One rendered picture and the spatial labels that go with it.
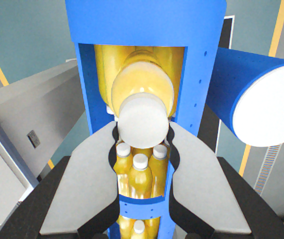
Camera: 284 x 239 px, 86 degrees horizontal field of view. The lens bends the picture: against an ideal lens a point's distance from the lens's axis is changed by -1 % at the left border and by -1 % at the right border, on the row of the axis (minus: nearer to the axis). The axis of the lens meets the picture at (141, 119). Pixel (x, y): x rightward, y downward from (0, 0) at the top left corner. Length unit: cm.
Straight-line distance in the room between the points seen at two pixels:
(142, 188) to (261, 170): 236
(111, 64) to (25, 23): 145
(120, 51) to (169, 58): 9
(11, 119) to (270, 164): 266
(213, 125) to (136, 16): 153
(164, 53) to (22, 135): 49
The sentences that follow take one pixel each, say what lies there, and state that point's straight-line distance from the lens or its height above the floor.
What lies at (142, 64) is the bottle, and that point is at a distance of 16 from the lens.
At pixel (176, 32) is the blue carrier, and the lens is 23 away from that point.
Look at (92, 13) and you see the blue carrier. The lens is 25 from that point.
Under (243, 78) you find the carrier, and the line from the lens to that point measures 57.
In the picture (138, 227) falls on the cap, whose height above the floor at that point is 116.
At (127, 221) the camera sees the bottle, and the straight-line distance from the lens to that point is 72.
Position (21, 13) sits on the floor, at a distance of 175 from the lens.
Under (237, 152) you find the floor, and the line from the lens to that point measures 227.
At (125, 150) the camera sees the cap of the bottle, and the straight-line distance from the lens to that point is 44.
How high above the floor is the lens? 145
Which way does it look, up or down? 61 degrees down
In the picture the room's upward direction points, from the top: 180 degrees counter-clockwise
